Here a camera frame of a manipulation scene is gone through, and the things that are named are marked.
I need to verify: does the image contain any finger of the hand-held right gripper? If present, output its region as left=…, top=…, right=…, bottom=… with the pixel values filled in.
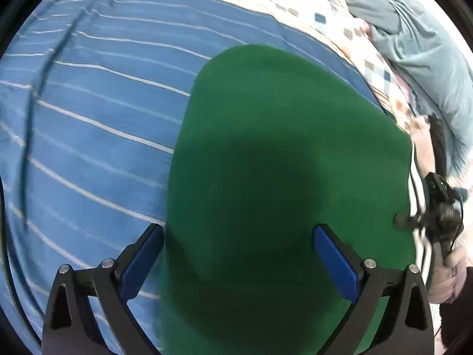
left=393, top=212, right=425, bottom=230

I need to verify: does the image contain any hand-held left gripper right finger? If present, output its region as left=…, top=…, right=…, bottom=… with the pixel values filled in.
left=313, top=224, right=435, bottom=355

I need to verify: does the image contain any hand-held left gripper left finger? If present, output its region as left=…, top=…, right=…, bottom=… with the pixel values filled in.
left=42, top=224, right=165, bottom=355

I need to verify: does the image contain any green garment with white stripes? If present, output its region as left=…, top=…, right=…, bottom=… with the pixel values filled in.
left=159, top=43, right=434, bottom=355

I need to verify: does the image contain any person's right forearm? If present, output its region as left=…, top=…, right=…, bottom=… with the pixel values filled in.
left=439, top=265, right=473, bottom=350

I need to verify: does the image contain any person's right hand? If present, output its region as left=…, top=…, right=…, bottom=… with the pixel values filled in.
left=428, top=243, right=469, bottom=304

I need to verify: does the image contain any blue striped bed sheet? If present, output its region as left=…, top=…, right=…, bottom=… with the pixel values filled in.
left=0, top=0, right=392, bottom=355

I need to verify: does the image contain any teal grey garment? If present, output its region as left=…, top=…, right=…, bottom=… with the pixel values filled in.
left=338, top=0, right=473, bottom=178

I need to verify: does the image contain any checkered quilt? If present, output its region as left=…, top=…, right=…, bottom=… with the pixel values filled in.
left=52, top=0, right=418, bottom=134

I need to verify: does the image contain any black strap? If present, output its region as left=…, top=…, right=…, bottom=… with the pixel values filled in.
left=427, top=114, right=448, bottom=179

